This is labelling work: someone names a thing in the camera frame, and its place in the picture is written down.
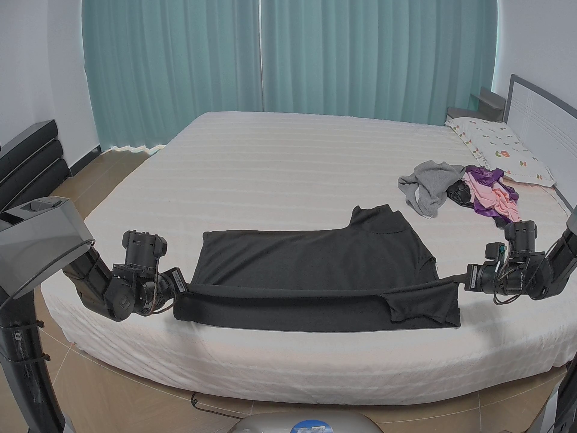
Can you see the white printed pillow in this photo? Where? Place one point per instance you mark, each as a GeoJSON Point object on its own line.
{"type": "Point", "coordinates": [500, 145]}

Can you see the grey garment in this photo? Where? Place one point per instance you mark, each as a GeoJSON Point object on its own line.
{"type": "Point", "coordinates": [428, 183]}

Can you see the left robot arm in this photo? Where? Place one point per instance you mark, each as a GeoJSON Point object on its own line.
{"type": "Point", "coordinates": [36, 232]}

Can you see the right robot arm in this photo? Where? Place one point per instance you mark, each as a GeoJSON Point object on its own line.
{"type": "Point", "coordinates": [554, 273]}

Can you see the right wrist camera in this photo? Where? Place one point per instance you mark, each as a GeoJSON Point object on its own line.
{"type": "Point", "coordinates": [520, 237]}

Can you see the grey bedside table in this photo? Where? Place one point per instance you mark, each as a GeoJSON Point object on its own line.
{"type": "Point", "coordinates": [489, 99]}

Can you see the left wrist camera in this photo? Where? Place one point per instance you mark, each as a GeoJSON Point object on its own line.
{"type": "Point", "coordinates": [144, 248]}

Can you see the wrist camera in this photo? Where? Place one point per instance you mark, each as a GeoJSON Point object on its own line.
{"type": "Point", "coordinates": [520, 237]}
{"type": "Point", "coordinates": [144, 248]}

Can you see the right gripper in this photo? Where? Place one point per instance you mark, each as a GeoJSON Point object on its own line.
{"type": "Point", "coordinates": [480, 278]}

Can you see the black T-shirt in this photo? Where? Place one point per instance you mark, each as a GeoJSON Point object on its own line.
{"type": "Point", "coordinates": [315, 264]}

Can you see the blue-green curtain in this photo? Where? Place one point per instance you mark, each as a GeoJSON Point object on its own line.
{"type": "Point", "coordinates": [171, 61]}
{"type": "Point", "coordinates": [378, 52]}

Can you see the black chest of drawers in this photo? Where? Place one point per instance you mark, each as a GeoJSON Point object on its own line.
{"type": "Point", "coordinates": [31, 165]}

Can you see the pile of clothes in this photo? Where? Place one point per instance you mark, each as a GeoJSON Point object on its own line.
{"type": "Point", "coordinates": [489, 194]}

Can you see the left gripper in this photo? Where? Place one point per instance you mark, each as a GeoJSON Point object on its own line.
{"type": "Point", "coordinates": [178, 282]}

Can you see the bed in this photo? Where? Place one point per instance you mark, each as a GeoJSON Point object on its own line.
{"type": "Point", "coordinates": [293, 174]}

